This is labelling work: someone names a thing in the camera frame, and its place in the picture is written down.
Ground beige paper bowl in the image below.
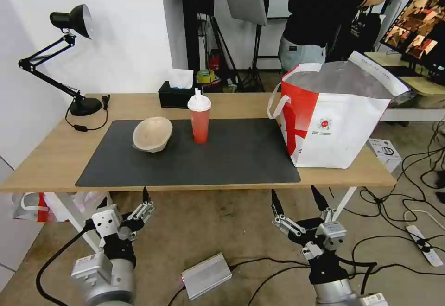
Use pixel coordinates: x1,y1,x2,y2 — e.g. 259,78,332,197
132,116,174,154

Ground silver power supply box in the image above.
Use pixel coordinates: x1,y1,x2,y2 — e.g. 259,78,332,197
180,253,233,301

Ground black articulated desk lamp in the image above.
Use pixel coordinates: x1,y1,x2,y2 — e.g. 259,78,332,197
18,4,103,117

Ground black desk mat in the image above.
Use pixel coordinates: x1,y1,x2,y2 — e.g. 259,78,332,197
75,118,302,187

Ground red and white plastic bag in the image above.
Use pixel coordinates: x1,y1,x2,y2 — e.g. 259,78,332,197
12,191,114,224

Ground yellow and green tape rolls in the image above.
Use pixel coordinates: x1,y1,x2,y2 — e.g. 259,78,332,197
197,69,222,92

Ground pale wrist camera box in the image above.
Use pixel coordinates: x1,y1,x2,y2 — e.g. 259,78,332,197
315,221,347,252
92,210,123,240

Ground red cup with white lid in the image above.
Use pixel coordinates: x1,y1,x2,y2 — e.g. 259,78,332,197
187,94,212,144

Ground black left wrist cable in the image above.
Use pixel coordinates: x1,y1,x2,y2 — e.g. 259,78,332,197
36,219,102,306

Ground black tripod stand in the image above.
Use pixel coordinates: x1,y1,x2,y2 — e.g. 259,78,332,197
197,13,245,92

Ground red canister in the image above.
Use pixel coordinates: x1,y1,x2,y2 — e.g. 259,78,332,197
208,50,223,73

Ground white floor cable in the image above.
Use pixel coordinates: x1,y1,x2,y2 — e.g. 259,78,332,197
404,210,445,229

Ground white and red takeout bag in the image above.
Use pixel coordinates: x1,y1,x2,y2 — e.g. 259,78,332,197
267,50,412,170

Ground left gripper black wedge finger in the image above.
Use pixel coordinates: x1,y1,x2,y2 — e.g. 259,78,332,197
121,186,156,232

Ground beige side desk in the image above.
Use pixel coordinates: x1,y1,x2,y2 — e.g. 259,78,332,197
363,51,445,123

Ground black floor cable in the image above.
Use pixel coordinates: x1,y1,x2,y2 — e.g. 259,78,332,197
358,121,445,223
166,257,315,306

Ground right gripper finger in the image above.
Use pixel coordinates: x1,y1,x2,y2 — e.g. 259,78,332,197
311,185,338,224
271,189,307,237

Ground white power strip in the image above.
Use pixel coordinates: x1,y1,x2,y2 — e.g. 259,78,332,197
404,210,444,268

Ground person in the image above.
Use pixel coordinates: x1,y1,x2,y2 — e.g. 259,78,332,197
278,0,399,76

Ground black tissue box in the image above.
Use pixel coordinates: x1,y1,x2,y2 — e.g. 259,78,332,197
158,80,199,109

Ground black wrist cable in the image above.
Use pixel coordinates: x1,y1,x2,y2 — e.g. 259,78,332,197
36,219,102,306
335,256,379,296

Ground white kettle print carton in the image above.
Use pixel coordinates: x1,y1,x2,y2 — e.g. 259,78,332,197
368,138,403,173

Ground black backpack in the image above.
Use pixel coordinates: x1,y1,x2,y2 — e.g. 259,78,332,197
350,11,382,60

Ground black light stand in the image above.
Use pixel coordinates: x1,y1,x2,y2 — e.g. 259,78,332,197
242,23,267,92

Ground white table leg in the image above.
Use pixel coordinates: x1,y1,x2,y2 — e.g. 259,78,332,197
52,191,107,255
329,186,358,224

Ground white tissue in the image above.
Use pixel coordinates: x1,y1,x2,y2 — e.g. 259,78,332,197
166,69,194,89

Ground computer monitor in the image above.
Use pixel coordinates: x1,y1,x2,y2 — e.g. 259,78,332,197
378,0,445,86

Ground black lamp cord with switch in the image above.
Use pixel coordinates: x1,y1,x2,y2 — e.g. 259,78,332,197
65,99,110,133

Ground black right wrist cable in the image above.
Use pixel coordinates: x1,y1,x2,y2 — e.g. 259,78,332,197
335,256,379,296

